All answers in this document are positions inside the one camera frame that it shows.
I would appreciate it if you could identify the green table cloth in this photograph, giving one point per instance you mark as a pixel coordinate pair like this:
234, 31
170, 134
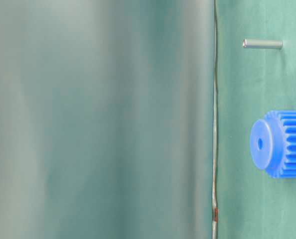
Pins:
131, 119

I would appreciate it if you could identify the silver metal shaft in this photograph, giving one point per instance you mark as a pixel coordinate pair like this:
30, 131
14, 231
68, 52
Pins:
262, 44

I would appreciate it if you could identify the blue plastic gear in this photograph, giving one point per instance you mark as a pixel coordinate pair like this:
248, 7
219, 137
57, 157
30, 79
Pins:
273, 144

